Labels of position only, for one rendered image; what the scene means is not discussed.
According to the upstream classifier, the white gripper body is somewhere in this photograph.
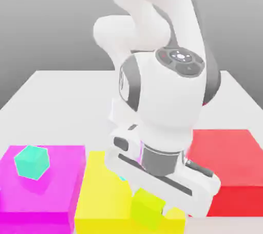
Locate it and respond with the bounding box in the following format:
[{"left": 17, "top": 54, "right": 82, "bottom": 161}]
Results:
[{"left": 104, "top": 146, "right": 222, "bottom": 218}]

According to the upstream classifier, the small lime cube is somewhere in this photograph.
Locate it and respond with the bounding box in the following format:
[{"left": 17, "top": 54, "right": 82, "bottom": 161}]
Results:
[{"left": 130, "top": 188, "right": 166, "bottom": 232}]

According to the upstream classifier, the large red box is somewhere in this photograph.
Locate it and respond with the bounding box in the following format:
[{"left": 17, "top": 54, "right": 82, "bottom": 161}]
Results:
[{"left": 185, "top": 129, "right": 263, "bottom": 218}]

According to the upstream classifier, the small teal cube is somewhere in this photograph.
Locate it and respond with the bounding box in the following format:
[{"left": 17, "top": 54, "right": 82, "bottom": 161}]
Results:
[{"left": 13, "top": 145, "right": 50, "bottom": 181}]

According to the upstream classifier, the large magenta box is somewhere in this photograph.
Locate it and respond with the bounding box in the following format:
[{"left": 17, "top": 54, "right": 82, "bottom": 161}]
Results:
[{"left": 0, "top": 145, "right": 86, "bottom": 234}]

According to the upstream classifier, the large yellow box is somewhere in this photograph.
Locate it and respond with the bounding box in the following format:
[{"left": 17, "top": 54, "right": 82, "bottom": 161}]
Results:
[{"left": 74, "top": 151, "right": 187, "bottom": 234}]

